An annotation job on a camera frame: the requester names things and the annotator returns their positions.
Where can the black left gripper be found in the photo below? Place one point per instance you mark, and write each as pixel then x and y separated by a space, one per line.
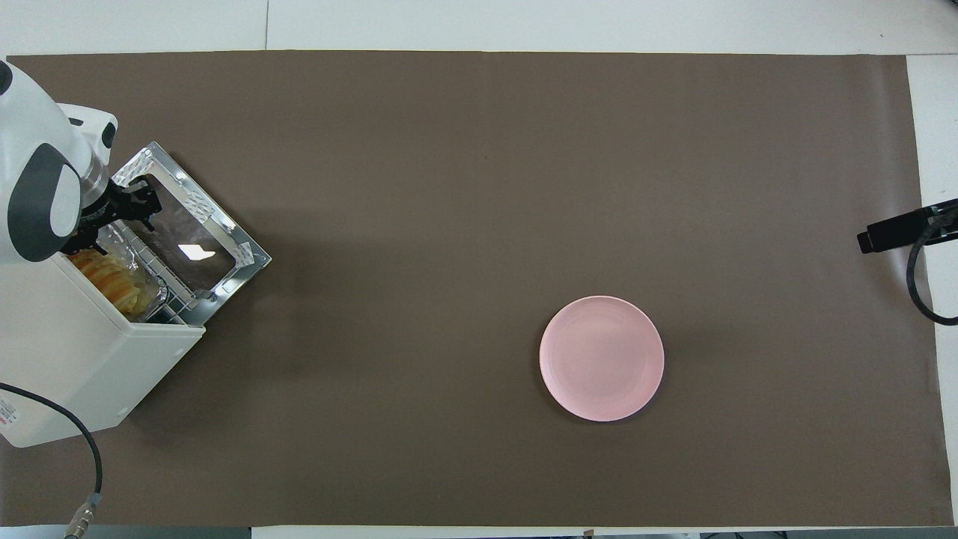
pixel 105 213

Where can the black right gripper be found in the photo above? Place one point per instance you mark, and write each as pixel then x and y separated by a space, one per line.
pixel 944 223

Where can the sliced golden bread loaf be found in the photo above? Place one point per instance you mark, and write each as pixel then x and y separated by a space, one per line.
pixel 112 281

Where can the aluminium foil tray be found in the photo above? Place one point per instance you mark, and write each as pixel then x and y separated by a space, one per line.
pixel 153 288

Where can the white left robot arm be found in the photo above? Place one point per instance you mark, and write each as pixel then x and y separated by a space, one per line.
pixel 30 150

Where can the chrome glass oven door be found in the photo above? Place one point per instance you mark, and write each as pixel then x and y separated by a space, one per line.
pixel 224 224

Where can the white toaster oven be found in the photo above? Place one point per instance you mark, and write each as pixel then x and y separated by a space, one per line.
pixel 67 359

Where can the pink round plate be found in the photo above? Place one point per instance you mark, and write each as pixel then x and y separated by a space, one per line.
pixel 602 359

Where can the brown table mat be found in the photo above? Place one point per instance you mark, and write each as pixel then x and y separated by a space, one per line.
pixel 449 224

